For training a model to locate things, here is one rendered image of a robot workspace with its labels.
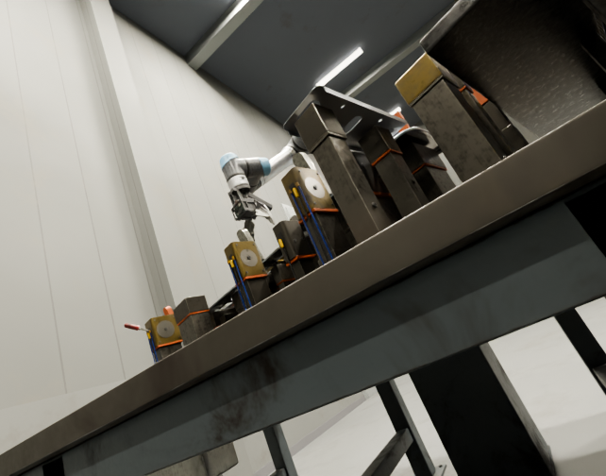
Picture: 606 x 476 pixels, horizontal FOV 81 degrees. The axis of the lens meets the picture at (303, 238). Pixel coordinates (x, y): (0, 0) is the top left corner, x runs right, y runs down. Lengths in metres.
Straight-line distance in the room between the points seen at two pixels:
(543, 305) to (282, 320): 0.23
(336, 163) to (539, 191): 0.32
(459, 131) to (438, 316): 0.45
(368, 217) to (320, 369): 0.23
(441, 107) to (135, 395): 0.68
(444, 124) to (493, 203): 0.45
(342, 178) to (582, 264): 0.33
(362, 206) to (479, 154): 0.27
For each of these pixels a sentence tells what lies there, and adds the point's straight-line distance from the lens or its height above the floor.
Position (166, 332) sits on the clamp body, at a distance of 1.61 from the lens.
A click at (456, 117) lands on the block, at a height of 0.91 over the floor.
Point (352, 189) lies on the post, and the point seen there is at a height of 0.82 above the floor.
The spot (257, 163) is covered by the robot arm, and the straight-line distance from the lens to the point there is 1.44.
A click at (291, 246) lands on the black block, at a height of 0.91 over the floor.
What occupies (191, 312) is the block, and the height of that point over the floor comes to 0.97.
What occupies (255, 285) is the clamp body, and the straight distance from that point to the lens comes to 1.06.
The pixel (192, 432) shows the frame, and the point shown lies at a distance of 0.54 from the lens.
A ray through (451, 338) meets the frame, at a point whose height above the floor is 0.59.
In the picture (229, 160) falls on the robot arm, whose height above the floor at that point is 1.43.
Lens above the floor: 0.61
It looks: 20 degrees up
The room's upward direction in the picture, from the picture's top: 24 degrees counter-clockwise
